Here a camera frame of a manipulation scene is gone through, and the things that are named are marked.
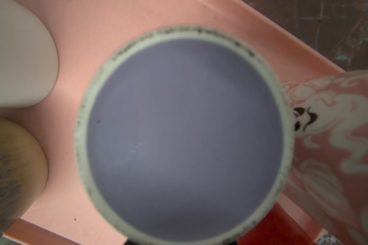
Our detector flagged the cream speckled squat mug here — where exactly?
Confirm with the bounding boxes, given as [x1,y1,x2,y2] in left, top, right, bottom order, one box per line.
[0,117,48,236]

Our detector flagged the lavender ceramic mug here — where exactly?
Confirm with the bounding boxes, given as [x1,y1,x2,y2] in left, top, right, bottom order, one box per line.
[74,25,294,245]

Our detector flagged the pink plastic tray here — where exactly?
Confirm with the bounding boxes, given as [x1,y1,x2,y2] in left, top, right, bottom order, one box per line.
[5,1,341,245]

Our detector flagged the white ceramic mug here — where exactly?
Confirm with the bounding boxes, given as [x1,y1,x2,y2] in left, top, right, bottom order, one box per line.
[0,1,58,108]

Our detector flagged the red mug black handle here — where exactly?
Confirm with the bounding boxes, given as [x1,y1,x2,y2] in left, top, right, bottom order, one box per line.
[237,204,314,245]

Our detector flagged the pink ghost pattern mug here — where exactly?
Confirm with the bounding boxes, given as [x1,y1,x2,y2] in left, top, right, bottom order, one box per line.
[283,70,368,245]

